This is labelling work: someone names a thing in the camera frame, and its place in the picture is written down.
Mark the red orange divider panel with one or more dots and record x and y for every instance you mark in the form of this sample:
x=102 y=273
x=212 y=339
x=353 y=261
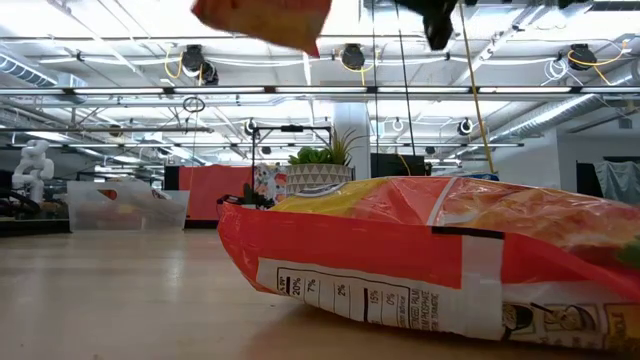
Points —
x=210 y=185

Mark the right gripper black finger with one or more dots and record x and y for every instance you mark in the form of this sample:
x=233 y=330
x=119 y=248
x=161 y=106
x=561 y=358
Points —
x=437 y=25

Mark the orange chicken ramen pack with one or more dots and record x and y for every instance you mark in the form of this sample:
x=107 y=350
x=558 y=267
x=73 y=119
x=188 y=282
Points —
x=375 y=250
x=270 y=20

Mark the ceiling air duct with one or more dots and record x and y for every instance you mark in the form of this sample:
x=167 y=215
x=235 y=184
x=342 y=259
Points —
x=550 y=115
x=30 y=75

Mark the potted plant triangle pattern pot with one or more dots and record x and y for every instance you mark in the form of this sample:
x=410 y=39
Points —
x=317 y=175

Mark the white robot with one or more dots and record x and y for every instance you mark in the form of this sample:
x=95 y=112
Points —
x=32 y=167

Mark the grey hanging cloth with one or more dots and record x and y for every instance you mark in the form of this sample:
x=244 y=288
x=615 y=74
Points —
x=620 y=180

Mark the black camera rig frame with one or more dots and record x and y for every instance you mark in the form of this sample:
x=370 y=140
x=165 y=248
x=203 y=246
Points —
x=291 y=128

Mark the black screen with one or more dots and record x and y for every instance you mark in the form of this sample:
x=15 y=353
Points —
x=395 y=164

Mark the long ceiling light strip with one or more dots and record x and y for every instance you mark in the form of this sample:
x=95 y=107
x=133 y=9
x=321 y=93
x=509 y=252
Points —
x=320 y=90

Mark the floral patterned object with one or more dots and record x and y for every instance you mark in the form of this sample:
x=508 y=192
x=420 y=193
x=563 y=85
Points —
x=270 y=180

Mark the clear plastic bin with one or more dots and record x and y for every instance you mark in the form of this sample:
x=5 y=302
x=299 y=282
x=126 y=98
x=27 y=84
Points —
x=172 y=220

